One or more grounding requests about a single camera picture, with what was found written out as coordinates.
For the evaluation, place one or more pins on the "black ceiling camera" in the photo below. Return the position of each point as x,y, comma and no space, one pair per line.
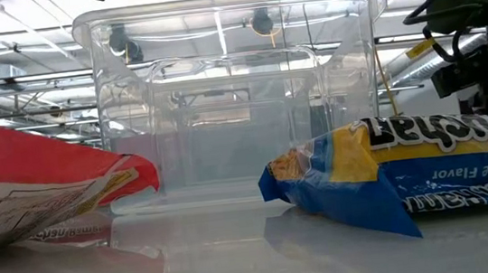
262,22
123,42

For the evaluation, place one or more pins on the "ceiling light strip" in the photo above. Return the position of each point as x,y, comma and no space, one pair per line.
51,76

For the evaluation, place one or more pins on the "clear plastic bin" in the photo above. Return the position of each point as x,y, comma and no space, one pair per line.
230,6
241,111
236,66

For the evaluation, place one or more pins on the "orange Maruchan noodle packet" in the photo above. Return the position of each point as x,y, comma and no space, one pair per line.
23,155

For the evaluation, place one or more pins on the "blue Maruchan noodle packet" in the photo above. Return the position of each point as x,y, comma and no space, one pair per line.
411,173

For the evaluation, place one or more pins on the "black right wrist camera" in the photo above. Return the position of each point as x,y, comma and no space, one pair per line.
451,78

